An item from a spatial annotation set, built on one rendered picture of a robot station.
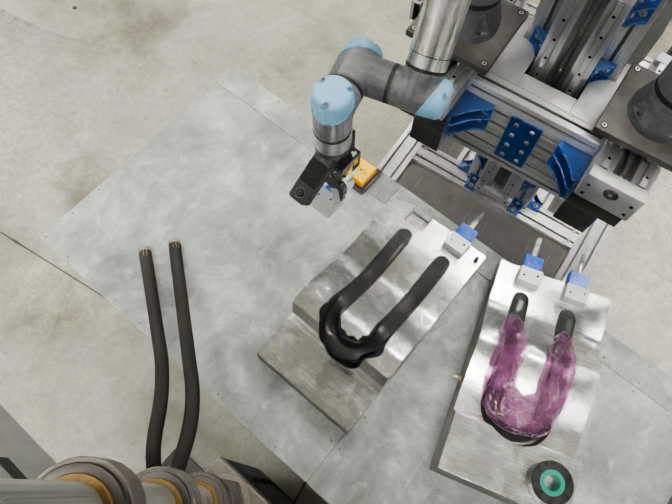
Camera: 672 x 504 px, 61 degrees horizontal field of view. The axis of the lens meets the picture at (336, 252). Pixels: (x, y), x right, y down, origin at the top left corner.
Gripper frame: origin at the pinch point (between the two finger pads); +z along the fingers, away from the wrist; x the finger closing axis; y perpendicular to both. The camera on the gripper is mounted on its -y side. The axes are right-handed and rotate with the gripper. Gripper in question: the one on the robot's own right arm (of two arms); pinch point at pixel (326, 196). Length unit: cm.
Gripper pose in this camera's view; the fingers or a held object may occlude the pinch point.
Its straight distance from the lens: 129.7
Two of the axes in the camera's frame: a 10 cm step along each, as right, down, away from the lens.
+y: 6.4, -7.1, 3.0
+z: -0.1, 3.9, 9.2
